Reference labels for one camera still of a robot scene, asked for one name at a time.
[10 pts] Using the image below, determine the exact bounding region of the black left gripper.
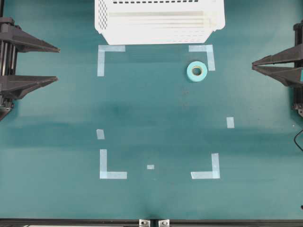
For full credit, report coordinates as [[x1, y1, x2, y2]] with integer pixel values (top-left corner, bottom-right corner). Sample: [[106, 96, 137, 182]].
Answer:
[[0, 16, 61, 119]]

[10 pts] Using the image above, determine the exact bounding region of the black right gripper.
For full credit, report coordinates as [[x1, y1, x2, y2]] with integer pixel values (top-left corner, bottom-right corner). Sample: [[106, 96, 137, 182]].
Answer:
[[252, 21, 303, 116]]

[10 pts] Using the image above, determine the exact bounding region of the light blue tape roll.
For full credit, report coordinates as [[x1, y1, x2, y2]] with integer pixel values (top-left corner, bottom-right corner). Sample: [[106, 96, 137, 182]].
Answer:
[[187, 61, 208, 83]]

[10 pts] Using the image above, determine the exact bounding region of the small right tape strip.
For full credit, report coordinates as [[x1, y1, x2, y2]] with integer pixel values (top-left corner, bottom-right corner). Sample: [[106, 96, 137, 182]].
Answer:
[[226, 117, 235, 129]]

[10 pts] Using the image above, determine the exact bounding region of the small tape strip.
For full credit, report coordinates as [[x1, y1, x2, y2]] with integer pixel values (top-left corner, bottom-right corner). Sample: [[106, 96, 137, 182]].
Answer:
[[226, 117, 235, 129], [96, 129, 105, 140]]

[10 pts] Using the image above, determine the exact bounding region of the top-right tape corner marker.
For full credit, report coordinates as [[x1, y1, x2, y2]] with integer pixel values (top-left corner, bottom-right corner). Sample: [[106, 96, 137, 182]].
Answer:
[[188, 44, 215, 71]]

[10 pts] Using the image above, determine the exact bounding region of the top-left tape corner marker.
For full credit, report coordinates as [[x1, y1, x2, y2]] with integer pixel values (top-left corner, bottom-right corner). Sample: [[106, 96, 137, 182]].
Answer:
[[97, 45, 125, 77]]

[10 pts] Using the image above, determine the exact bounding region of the small left tape strip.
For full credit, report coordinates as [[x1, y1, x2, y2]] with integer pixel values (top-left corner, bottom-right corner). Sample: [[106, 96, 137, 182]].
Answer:
[[96, 129, 105, 140]]

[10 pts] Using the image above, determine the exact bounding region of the white perforated plastic basket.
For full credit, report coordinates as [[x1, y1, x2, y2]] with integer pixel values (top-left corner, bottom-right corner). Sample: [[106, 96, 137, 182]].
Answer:
[[94, 0, 225, 45]]

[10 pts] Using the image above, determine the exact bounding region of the bottom-right tape corner marker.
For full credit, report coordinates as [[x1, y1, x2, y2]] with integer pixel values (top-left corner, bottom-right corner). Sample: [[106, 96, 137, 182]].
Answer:
[[190, 153, 220, 180]]

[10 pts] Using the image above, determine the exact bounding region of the bottom-left tape corner marker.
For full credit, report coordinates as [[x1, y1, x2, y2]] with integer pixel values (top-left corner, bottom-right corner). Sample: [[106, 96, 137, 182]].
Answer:
[[99, 149, 127, 180]]

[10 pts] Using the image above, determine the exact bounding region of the black cable at right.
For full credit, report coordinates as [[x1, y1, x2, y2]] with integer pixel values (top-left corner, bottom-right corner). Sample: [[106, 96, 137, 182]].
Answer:
[[294, 129, 303, 152]]

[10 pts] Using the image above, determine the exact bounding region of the left metal table bracket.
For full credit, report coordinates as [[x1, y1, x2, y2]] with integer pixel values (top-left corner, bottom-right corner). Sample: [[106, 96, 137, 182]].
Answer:
[[139, 219, 151, 227]]

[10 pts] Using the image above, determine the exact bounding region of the metal table bracket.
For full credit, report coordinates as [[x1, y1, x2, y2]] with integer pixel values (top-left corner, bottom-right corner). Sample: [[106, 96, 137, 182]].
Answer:
[[139, 219, 151, 227], [158, 219, 170, 227]]

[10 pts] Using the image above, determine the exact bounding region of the right metal table bracket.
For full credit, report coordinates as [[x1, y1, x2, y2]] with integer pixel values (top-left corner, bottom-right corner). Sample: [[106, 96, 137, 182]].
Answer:
[[158, 219, 170, 227]]

